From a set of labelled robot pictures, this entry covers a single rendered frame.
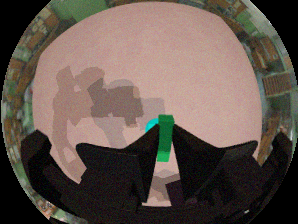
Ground cyan circle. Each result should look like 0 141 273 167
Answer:
145 119 158 132

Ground green rectangular post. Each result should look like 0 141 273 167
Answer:
157 115 176 163

